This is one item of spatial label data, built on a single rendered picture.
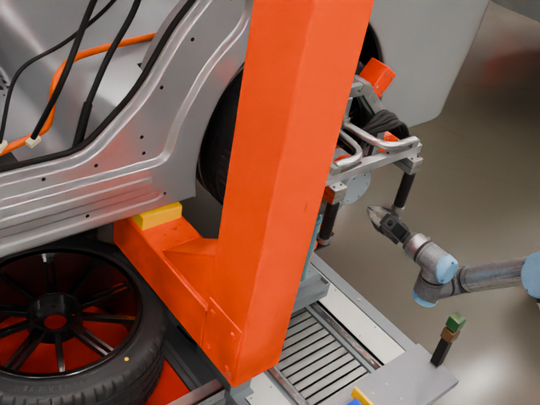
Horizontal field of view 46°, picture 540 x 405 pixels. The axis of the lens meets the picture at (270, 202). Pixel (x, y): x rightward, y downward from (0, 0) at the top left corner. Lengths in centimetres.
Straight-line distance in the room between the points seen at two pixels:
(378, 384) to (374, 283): 105
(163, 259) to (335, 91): 82
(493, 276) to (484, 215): 158
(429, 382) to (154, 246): 92
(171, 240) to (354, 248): 139
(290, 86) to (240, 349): 74
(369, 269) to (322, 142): 176
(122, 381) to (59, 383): 16
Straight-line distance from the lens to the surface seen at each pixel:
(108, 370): 183
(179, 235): 195
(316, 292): 262
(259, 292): 153
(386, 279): 303
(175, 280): 184
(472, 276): 223
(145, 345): 188
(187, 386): 210
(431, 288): 222
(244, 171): 139
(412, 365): 209
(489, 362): 288
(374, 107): 212
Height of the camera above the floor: 195
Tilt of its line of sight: 36 degrees down
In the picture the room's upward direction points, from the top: 12 degrees clockwise
